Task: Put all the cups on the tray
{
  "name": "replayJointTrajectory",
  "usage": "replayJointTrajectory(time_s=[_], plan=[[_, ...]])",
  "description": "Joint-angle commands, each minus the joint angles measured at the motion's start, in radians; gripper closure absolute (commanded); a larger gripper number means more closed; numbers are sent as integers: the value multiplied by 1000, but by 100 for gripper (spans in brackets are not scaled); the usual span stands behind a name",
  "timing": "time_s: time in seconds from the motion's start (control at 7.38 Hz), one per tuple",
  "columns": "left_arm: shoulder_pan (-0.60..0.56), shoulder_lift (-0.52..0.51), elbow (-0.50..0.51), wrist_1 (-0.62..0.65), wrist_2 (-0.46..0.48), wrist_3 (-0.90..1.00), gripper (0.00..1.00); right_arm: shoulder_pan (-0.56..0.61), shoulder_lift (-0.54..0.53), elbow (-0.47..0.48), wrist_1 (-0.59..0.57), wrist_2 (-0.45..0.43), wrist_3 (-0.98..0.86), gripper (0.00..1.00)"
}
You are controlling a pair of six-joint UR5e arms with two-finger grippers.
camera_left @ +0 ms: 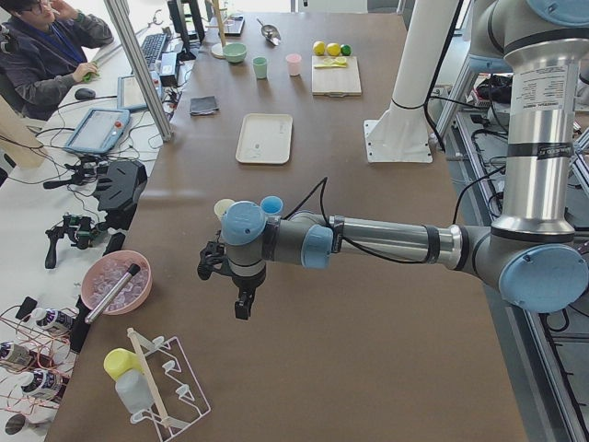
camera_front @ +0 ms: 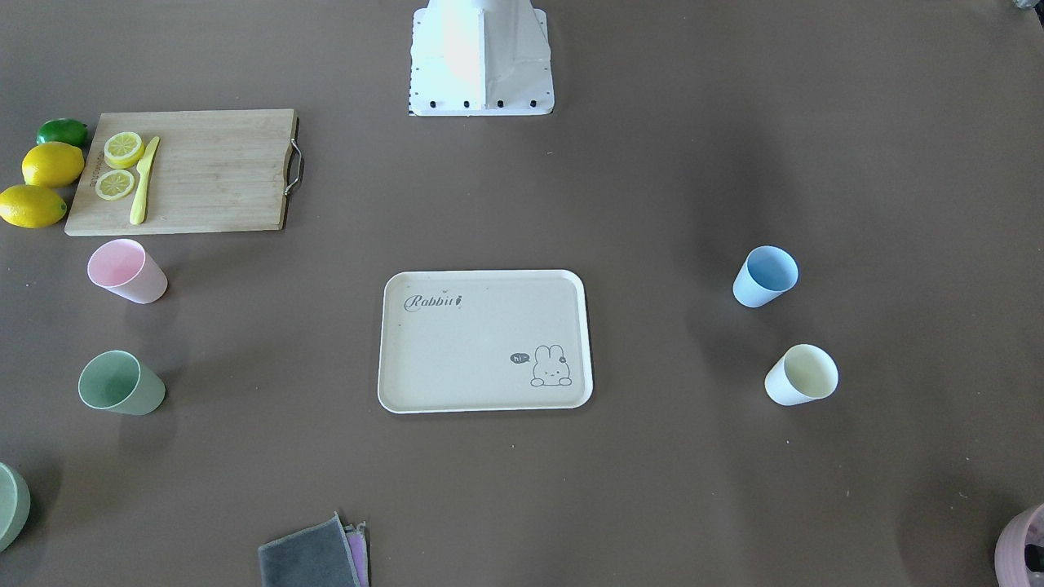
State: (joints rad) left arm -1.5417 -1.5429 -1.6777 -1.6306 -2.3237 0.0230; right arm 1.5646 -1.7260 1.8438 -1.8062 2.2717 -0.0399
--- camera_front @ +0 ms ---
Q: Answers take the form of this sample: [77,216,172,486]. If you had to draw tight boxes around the cream plastic cup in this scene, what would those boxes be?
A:
[764,343,839,406]

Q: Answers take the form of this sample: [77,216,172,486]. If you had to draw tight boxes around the green plastic cup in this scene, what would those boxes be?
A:
[77,350,166,416]

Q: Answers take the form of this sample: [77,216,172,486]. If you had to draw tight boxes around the beige rabbit tray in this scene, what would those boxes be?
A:
[377,271,594,413]

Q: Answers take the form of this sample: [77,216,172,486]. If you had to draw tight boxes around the blue plastic cup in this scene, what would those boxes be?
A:
[733,245,799,308]

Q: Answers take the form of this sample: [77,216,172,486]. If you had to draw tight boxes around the grey folded cloth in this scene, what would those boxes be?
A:
[258,515,370,586]

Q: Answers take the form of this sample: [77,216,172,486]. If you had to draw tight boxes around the wooden cutting board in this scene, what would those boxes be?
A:
[64,108,298,236]

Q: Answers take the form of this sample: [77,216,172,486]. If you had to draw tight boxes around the yellow plastic knife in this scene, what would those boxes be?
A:
[128,136,161,224]

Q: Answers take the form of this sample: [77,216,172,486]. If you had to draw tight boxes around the pink plastic cup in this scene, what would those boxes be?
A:
[86,239,168,304]

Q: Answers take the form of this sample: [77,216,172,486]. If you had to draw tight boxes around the lemon half lower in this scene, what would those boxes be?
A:
[94,170,135,201]

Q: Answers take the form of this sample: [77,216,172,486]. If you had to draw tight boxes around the lemon half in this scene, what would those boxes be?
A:
[94,170,135,201]
[102,131,146,170]

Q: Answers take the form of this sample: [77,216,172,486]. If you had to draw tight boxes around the lemon half upper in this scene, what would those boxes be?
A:
[102,131,146,170]

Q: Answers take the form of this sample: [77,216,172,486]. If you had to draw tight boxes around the yellow lemon middle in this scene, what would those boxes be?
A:
[21,141,85,188]

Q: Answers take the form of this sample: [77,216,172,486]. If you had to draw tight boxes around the yellow lemon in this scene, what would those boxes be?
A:
[1,183,68,229]
[21,141,85,188]

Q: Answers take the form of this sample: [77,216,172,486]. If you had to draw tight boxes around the green lime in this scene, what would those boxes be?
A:
[35,118,89,148]

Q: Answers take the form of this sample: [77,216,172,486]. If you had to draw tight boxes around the yellow lemon outer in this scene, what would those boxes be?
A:
[1,183,68,229]

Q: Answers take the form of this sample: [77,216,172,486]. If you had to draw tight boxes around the green bowl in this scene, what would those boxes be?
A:
[0,463,31,551]

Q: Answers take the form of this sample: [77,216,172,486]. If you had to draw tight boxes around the pink bowl with ice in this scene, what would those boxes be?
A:
[994,504,1043,586]

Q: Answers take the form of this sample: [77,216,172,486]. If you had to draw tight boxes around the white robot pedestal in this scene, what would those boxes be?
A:
[408,1,555,117]

